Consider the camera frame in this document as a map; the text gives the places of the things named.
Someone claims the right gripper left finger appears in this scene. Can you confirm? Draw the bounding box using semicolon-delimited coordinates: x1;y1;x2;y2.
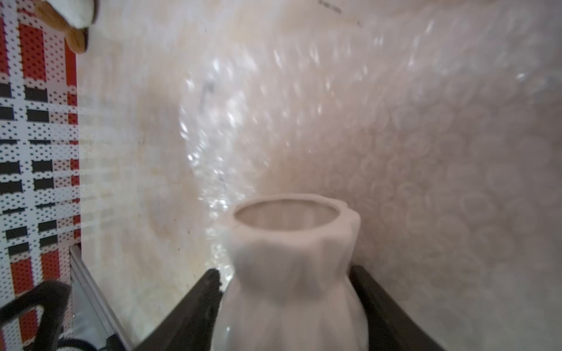
135;269;222;351

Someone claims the aluminium front rail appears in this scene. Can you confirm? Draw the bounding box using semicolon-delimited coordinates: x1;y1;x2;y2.
70;244;133;350

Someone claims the small white ribbed vase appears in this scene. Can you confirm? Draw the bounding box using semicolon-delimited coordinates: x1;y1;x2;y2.
212;194;369;350

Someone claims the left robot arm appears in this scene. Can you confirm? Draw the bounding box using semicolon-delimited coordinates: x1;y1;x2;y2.
1;280;130;350

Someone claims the brown white plush dog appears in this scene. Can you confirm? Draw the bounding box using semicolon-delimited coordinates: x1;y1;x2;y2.
34;0;97;54

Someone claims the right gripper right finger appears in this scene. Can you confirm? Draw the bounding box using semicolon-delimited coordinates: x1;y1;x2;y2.
349;266;443;351

